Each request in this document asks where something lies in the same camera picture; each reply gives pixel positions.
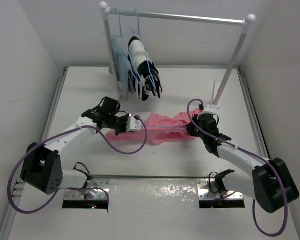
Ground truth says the black and white hanging garment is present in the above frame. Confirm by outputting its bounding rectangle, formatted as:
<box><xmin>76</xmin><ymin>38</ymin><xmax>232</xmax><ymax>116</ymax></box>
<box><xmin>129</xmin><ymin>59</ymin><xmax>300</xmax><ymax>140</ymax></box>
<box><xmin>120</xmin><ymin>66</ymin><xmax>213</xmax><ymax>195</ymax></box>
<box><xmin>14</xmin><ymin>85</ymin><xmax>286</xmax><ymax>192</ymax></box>
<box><xmin>128</xmin><ymin>36</ymin><xmax>163</xmax><ymax>102</ymax></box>

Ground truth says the white clothes rack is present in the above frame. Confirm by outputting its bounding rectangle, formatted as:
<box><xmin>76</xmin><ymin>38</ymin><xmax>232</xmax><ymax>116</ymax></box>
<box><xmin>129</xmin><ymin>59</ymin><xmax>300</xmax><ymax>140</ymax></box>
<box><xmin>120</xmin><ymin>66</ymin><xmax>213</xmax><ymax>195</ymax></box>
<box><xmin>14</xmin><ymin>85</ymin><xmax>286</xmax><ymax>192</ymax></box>
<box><xmin>99</xmin><ymin>1</ymin><xmax>256</xmax><ymax>110</ymax></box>

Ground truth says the metal base plate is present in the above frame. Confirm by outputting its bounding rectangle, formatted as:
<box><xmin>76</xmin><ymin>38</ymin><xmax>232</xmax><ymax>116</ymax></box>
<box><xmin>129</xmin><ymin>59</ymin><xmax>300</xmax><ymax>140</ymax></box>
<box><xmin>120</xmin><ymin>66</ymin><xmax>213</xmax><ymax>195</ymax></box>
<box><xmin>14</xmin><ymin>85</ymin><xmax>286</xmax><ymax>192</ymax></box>
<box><xmin>197</xmin><ymin>178</ymin><xmax>244</xmax><ymax>201</ymax></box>
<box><xmin>63</xmin><ymin>178</ymin><xmax>110</xmax><ymax>201</ymax></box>

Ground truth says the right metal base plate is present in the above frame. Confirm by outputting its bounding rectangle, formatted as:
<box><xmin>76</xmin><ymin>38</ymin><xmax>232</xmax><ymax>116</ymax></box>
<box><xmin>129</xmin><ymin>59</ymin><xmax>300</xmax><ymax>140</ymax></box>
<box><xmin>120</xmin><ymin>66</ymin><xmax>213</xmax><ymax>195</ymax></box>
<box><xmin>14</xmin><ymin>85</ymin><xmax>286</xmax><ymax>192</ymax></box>
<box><xmin>197</xmin><ymin>178</ymin><xmax>244</xmax><ymax>201</ymax></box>

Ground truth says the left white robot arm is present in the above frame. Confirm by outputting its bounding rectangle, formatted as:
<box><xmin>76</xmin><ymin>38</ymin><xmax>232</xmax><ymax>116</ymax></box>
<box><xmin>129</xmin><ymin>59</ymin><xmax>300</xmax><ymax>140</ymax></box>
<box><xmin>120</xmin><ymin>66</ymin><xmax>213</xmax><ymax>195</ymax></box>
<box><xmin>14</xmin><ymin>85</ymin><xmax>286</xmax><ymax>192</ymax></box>
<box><xmin>20</xmin><ymin>97</ymin><xmax>131</xmax><ymax>195</ymax></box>

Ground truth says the purple cable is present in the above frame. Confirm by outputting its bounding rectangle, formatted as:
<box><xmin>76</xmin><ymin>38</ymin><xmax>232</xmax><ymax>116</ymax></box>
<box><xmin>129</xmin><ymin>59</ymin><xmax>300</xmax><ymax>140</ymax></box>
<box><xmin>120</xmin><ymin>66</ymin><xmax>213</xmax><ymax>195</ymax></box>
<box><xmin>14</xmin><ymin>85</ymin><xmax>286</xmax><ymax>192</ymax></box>
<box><xmin>186</xmin><ymin>99</ymin><xmax>290</xmax><ymax>236</ymax></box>
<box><xmin>7</xmin><ymin>115</ymin><xmax>149</xmax><ymax>215</ymax></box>

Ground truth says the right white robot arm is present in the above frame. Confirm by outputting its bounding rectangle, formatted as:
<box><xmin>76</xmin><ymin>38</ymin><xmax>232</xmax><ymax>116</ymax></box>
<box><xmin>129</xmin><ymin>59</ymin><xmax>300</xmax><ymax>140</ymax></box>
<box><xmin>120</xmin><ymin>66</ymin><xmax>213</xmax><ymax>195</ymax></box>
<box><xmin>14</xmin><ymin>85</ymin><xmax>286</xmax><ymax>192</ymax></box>
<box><xmin>186</xmin><ymin>113</ymin><xmax>300</xmax><ymax>214</ymax></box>

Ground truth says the pink t shirt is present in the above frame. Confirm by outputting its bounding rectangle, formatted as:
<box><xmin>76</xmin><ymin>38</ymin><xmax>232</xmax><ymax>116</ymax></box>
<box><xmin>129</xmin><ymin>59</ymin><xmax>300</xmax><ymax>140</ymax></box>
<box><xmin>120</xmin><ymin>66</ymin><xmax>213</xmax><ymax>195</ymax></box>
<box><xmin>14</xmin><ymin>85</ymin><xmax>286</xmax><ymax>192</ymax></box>
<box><xmin>105</xmin><ymin>112</ymin><xmax>195</xmax><ymax>145</ymax></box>

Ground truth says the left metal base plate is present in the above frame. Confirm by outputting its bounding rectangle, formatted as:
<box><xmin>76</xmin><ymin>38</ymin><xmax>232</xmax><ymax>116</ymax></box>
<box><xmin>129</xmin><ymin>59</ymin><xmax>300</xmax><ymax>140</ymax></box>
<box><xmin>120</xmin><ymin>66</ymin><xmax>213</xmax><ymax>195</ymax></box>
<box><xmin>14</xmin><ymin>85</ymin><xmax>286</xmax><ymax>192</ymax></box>
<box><xmin>63</xmin><ymin>178</ymin><xmax>110</xmax><ymax>201</ymax></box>

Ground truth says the light blue hanging garment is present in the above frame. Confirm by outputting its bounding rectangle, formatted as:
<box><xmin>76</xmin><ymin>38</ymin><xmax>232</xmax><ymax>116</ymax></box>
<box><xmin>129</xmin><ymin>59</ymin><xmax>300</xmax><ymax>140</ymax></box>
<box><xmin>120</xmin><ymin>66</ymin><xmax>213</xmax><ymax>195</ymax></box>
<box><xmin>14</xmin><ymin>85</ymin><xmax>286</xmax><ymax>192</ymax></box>
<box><xmin>112</xmin><ymin>38</ymin><xmax>135</xmax><ymax>101</ymax></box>

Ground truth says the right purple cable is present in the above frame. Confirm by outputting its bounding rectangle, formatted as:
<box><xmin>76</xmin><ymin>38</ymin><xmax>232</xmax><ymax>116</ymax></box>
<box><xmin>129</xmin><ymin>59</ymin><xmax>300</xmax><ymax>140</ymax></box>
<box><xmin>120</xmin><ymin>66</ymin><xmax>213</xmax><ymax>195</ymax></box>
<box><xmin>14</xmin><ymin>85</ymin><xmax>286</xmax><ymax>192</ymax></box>
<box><xmin>186</xmin><ymin>99</ymin><xmax>290</xmax><ymax>236</ymax></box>

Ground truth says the blue wire hanger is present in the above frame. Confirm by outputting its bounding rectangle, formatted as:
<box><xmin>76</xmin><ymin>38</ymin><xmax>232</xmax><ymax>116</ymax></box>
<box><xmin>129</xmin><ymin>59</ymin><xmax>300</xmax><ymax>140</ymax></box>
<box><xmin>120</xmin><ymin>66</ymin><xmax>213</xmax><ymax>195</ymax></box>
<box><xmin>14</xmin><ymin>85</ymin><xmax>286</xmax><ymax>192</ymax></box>
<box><xmin>146</xmin><ymin>125</ymin><xmax>187</xmax><ymax>132</ymax></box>

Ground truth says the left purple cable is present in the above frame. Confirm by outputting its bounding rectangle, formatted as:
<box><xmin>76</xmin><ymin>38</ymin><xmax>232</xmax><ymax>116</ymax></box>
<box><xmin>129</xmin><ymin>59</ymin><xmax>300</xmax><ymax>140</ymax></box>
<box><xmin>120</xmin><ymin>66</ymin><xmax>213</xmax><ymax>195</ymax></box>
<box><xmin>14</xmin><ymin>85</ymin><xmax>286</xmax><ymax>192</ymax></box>
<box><xmin>7</xmin><ymin>115</ymin><xmax>149</xmax><ymax>215</ymax></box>

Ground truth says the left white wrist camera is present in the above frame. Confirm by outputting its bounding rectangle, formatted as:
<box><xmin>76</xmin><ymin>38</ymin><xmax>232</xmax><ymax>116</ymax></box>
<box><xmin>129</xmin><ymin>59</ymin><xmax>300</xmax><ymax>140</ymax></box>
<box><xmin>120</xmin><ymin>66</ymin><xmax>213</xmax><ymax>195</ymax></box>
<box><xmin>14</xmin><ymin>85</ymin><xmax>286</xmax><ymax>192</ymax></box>
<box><xmin>126</xmin><ymin>115</ymin><xmax>143</xmax><ymax>132</ymax></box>

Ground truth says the blue hanger with striped garment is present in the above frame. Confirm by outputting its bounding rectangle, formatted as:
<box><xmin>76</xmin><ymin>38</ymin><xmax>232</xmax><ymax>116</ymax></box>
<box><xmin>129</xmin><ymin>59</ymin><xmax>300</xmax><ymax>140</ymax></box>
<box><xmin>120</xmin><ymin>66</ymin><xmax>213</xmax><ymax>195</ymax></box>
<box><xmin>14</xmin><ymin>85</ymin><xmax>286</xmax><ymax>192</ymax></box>
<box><xmin>128</xmin><ymin>10</ymin><xmax>162</xmax><ymax>93</ymax></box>

